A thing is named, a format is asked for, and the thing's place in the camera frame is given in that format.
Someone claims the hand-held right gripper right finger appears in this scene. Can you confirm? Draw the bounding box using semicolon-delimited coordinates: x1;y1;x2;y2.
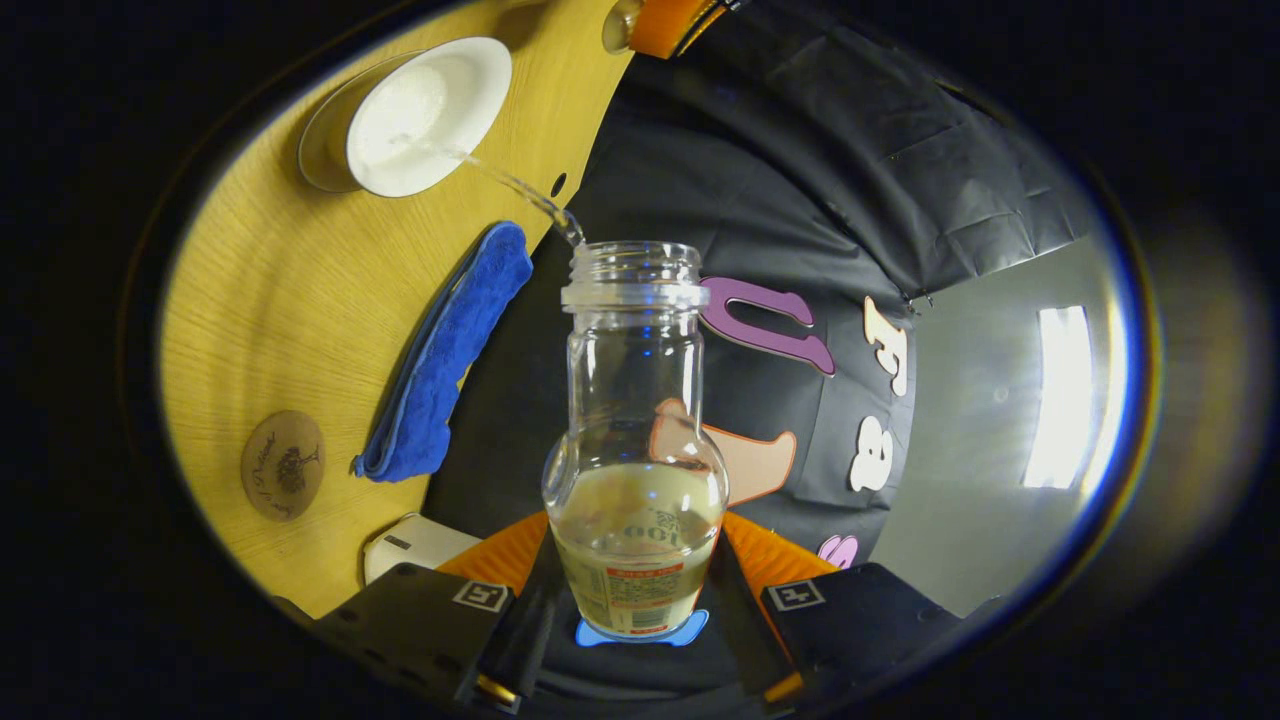
708;512;1001;713

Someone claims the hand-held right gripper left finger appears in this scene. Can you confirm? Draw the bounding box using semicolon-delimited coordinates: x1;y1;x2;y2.
275;512;561;713

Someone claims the clear plastic water bottle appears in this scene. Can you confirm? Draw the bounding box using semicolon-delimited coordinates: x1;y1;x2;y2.
541;240;731;641

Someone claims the round wooden coaster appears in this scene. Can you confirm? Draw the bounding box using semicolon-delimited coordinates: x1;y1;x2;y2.
240;410;327;522

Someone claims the white toaster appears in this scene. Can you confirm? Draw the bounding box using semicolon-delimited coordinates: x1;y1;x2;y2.
362;513;483;586

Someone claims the black backdrop cloth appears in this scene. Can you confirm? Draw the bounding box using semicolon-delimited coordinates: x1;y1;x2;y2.
420;0;1096;701

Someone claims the blue folded towel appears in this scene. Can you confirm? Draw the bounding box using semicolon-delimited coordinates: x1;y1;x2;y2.
352;221;534;484

